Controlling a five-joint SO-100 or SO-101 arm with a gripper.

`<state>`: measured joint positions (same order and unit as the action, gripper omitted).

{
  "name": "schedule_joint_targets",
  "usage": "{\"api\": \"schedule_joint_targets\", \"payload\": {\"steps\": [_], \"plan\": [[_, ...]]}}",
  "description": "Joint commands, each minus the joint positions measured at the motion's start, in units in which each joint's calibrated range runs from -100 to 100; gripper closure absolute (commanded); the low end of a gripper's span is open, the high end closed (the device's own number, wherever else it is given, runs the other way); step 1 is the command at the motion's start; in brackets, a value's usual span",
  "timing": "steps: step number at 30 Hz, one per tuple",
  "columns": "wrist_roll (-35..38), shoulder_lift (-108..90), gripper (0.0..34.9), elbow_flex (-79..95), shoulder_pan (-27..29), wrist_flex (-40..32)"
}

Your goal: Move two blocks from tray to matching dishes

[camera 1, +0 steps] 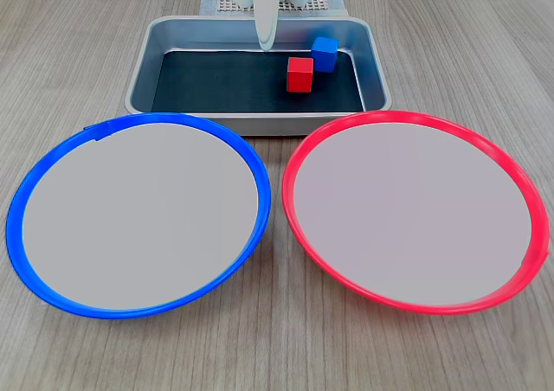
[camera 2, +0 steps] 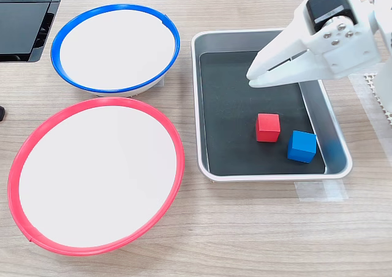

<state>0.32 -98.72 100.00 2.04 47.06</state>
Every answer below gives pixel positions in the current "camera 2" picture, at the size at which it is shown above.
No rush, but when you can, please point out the white plate red rim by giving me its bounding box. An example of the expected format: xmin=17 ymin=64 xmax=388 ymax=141
xmin=7 ymin=96 xmax=186 ymax=257

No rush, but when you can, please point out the white plate blue rim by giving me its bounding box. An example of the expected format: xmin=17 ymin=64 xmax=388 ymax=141
xmin=50 ymin=3 xmax=181 ymax=99

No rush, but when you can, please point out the small clear tape strip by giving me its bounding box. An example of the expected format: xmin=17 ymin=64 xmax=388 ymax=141
xmin=293 ymin=180 xmax=349 ymax=202

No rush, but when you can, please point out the large clear tape sheet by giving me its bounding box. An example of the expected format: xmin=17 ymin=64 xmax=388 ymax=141
xmin=349 ymin=73 xmax=392 ymax=160

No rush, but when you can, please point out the pale perforated plate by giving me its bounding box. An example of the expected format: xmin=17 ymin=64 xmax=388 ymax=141
xmin=363 ymin=71 xmax=392 ymax=126

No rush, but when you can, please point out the steel tray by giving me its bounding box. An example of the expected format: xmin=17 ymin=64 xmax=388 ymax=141
xmin=190 ymin=28 xmax=353 ymax=183

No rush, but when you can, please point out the black plastic device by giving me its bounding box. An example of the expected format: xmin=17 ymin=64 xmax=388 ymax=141
xmin=0 ymin=0 xmax=67 ymax=63

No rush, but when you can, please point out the black tray mat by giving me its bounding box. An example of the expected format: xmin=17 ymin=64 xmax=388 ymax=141
xmin=198 ymin=50 xmax=326 ymax=176

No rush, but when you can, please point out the red cube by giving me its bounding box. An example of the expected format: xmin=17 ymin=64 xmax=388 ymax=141
xmin=255 ymin=113 xmax=281 ymax=143

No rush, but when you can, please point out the blue cube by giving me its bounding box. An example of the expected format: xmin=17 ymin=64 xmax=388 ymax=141
xmin=287 ymin=130 xmax=317 ymax=164

